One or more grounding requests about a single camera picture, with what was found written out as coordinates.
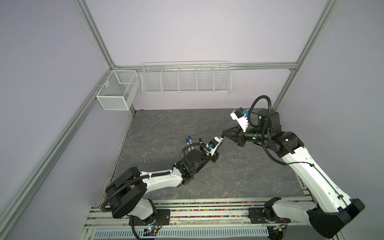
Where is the long white wire basket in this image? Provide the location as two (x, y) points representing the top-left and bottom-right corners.
(141, 61), (232, 95)

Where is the white vented cable duct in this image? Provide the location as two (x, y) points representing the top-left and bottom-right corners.
(93, 226), (269, 240)

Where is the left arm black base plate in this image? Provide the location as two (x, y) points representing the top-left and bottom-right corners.
(129, 209), (171, 227)

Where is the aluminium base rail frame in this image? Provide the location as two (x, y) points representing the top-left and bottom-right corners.
(80, 197), (282, 240)

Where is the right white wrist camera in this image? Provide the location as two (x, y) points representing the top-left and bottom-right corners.
(230, 108), (249, 133)

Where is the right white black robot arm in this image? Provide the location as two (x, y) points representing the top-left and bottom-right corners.
(222, 108), (365, 239)

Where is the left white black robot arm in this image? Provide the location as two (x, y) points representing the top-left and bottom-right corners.
(100, 148), (220, 221)

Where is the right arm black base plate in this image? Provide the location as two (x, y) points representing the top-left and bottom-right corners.
(248, 207), (291, 224)

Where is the white mesh box basket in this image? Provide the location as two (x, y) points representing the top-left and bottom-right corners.
(97, 70), (140, 111)

